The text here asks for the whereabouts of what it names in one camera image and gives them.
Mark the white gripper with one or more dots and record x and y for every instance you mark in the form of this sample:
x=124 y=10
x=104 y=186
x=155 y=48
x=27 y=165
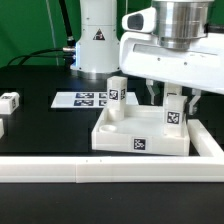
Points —
x=173 y=44

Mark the white square tabletop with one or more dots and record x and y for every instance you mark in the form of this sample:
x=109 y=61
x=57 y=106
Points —
x=141 y=131

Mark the white L-shaped fence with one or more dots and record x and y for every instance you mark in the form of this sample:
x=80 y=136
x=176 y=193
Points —
x=206 y=166

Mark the white marker plate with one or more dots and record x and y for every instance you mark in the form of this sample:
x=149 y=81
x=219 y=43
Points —
x=70 y=100

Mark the white block left edge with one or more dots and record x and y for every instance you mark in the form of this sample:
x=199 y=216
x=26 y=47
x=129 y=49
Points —
x=1 y=128

